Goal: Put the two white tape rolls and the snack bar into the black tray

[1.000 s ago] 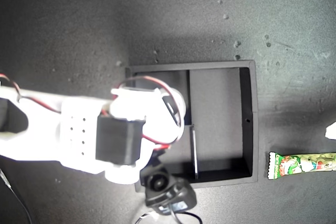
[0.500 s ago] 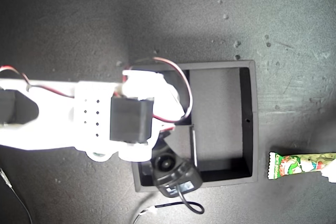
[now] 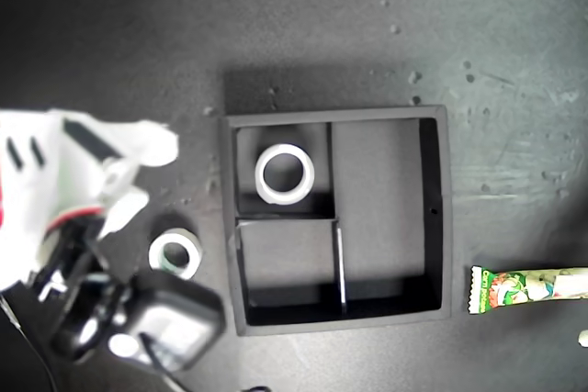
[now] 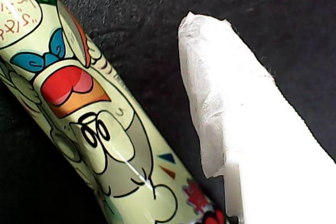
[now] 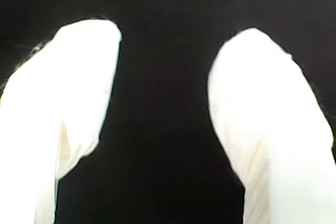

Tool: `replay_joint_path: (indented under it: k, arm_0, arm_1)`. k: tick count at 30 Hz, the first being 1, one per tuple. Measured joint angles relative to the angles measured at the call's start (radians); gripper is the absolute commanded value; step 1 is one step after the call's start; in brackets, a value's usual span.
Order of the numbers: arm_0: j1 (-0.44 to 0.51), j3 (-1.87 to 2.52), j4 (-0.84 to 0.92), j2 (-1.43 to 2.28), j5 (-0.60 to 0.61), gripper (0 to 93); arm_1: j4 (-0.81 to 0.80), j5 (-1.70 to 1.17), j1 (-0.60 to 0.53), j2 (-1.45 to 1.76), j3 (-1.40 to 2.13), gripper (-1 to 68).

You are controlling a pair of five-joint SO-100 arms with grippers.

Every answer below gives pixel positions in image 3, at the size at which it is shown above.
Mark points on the green printed snack bar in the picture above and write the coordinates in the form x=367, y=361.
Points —
x=510, y=288

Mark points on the white tape roll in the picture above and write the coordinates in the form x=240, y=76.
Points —
x=264, y=190
x=195, y=254

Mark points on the black compartment tray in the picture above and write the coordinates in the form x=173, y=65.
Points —
x=381, y=181

